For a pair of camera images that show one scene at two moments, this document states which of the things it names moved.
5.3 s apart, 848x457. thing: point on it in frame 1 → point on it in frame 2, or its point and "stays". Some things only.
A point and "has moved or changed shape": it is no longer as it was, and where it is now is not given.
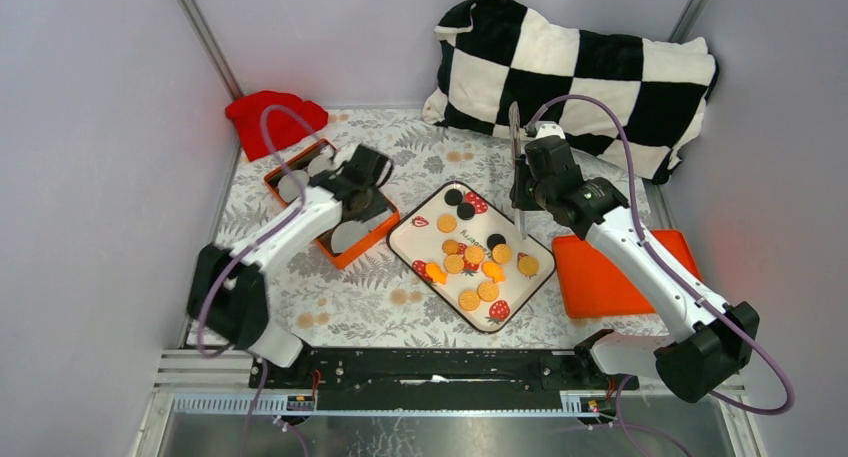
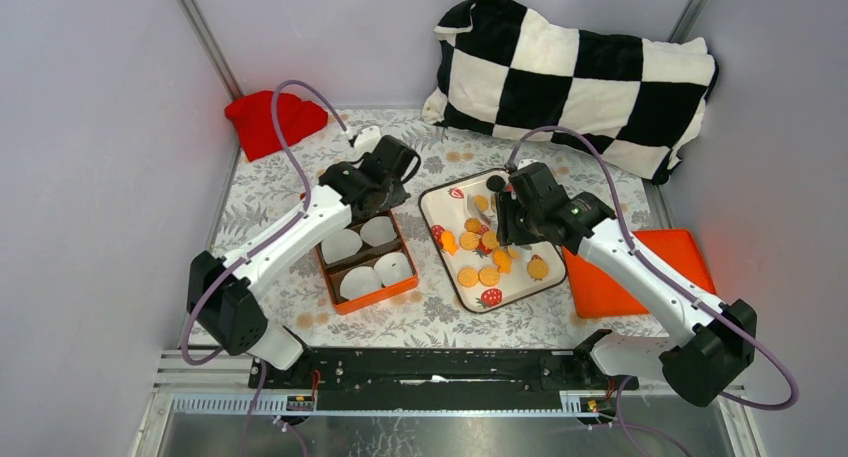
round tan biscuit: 453,263 → 468,240
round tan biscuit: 502,253 → 489,239
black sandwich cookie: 453,197 → 495,183
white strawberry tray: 469,254 has moved or changed shape
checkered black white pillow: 633,101 stays
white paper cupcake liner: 292,184 → 341,245
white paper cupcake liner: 347,234 → 358,281
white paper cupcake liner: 320,164 → 378,230
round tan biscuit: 446,223 → 481,203
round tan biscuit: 474,254 → 472,225
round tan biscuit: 469,300 → 467,276
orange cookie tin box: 340,239 → 367,263
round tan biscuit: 488,291 → 489,276
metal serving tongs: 515,130 → 469,200
